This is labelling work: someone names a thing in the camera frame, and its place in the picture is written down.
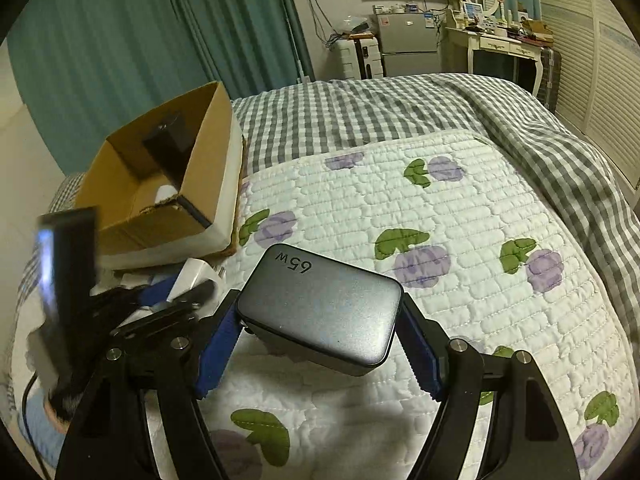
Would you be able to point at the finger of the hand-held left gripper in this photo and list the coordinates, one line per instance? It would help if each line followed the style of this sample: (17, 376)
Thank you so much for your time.
(155, 317)
(150, 294)

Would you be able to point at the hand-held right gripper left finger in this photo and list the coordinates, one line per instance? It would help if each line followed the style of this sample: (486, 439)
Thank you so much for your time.
(216, 355)

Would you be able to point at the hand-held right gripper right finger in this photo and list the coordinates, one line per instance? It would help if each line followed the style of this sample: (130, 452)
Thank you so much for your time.
(422, 355)

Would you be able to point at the white charger plug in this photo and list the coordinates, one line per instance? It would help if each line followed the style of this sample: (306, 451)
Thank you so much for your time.
(192, 275)

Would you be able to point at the cardboard box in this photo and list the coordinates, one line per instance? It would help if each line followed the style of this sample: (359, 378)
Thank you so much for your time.
(150, 220)

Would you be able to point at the grey power adapter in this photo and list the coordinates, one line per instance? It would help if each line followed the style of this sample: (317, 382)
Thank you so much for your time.
(325, 305)

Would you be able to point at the person's left forearm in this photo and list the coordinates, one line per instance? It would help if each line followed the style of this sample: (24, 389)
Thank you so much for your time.
(42, 425)

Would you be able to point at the black rectangular device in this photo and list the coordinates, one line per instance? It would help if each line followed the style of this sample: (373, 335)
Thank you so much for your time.
(167, 142)

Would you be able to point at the white floral quilted mat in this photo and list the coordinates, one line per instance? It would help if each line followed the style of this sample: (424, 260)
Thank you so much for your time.
(400, 200)

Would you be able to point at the teal curtain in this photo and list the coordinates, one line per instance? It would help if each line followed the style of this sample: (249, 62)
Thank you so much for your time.
(125, 35)

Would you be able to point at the grey gingham blanket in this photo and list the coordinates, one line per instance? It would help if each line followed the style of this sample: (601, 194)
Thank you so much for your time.
(380, 105)

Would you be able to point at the white suitcase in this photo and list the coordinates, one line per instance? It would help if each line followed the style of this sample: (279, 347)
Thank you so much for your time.
(352, 59)

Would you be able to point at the grey suitcase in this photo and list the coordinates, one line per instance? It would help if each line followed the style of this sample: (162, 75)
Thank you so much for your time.
(550, 76)

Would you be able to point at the silver small refrigerator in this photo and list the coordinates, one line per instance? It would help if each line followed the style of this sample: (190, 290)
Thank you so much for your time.
(409, 42)

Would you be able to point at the white dressing table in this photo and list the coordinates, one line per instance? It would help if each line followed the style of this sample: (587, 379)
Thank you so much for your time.
(492, 44)

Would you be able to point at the white louvered wardrobe doors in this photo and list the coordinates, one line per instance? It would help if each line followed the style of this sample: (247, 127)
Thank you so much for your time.
(595, 60)

